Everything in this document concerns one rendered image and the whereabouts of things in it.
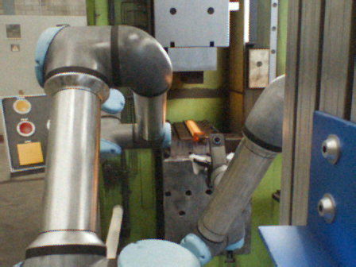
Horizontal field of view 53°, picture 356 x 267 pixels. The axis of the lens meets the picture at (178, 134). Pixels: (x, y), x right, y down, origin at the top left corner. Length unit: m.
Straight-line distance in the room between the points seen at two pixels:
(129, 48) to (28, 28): 6.09
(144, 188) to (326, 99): 1.52
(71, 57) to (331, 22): 0.48
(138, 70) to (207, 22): 0.87
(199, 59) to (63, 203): 1.06
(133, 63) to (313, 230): 0.47
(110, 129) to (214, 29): 0.68
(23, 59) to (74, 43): 6.06
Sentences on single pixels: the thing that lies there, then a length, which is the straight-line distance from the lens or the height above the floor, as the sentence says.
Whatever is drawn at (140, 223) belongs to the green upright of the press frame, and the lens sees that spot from 1.80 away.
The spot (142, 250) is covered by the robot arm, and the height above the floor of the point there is 1.05.
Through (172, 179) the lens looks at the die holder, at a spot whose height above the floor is 0.83.
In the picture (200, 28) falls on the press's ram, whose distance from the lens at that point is 1.50.
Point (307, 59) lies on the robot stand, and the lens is 0.29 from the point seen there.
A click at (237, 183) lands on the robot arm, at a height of 1.07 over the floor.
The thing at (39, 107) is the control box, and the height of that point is 1.15.
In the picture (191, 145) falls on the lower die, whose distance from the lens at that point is 1.53.
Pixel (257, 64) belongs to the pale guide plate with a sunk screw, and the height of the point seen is 1.29.
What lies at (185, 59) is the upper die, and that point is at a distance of 1.49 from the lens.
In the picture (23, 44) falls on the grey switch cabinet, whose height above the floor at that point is 1.63.
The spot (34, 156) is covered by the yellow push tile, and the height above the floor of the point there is 1.00.
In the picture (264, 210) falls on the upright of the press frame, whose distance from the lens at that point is 1.86.
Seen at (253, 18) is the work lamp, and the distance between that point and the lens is 1.66.
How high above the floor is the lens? 1.31
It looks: 12 degrees down
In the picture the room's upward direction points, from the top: 1 degrees counter-clockwise
